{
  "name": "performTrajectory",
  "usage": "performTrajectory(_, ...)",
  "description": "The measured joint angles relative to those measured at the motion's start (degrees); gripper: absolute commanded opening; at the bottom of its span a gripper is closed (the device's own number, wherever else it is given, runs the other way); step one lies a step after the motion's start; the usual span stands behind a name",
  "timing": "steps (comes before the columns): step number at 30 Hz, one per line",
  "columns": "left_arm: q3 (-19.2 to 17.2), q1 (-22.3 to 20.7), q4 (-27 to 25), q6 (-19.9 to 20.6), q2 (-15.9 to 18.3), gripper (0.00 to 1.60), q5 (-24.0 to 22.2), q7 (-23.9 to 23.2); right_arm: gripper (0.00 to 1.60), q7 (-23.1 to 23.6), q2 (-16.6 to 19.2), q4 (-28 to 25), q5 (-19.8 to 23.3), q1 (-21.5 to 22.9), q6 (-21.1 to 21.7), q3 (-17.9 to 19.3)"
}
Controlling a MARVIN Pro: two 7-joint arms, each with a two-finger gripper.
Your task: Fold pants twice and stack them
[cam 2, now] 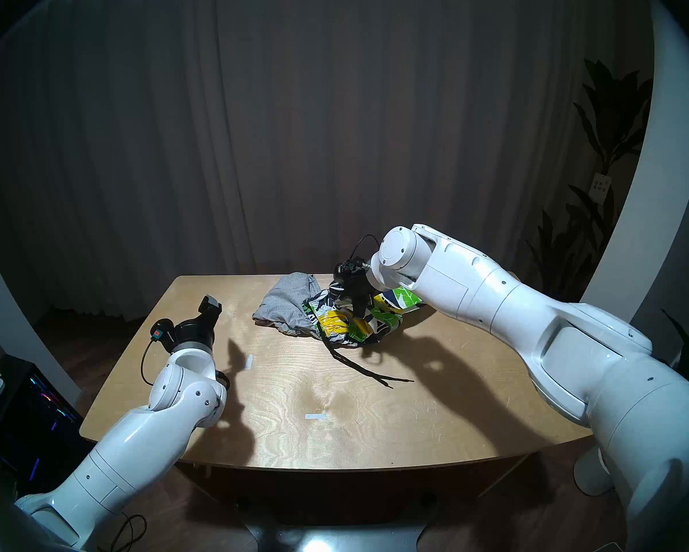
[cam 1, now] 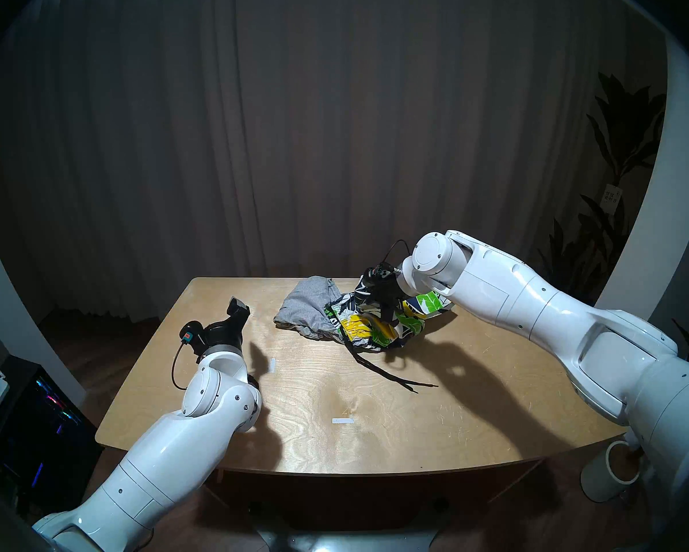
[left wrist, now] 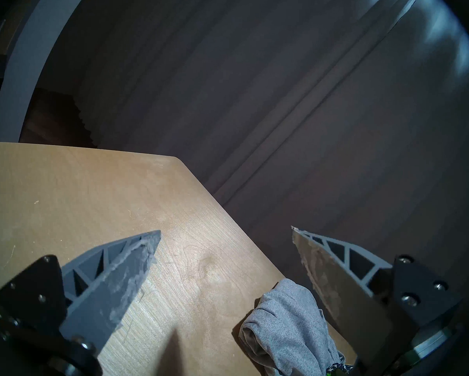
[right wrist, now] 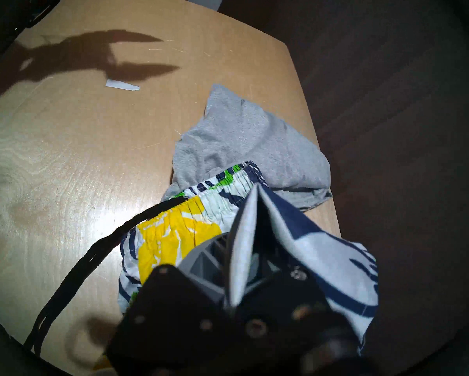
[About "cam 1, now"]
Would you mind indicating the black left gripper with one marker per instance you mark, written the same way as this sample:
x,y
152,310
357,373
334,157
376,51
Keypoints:
x,y
224,335

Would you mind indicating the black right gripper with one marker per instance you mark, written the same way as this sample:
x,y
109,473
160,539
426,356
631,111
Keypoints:
x,y
382,283

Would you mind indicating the floral print shorts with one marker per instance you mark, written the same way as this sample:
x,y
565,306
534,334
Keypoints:
x,y
390,326

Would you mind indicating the grey shorts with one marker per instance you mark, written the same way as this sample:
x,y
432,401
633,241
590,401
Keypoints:
x,y
307,309

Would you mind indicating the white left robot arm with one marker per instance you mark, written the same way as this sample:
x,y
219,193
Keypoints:
x,y
183,430

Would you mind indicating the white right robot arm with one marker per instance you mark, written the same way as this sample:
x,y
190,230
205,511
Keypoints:
x,y
551,315

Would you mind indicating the black computer tower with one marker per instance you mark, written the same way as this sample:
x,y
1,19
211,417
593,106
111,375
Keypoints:
x,y
39,424

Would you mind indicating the white robot torso base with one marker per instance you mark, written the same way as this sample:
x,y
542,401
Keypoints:
x,y
350,542

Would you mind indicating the white paper plant tag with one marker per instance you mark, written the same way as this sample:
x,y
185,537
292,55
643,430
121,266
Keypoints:
x,y
611,199

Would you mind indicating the white cylindrical plant pot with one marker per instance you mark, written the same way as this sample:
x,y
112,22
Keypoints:
x,y
600,479

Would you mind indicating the tall dark leafy plant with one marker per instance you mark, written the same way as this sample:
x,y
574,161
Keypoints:
x,y
626,131

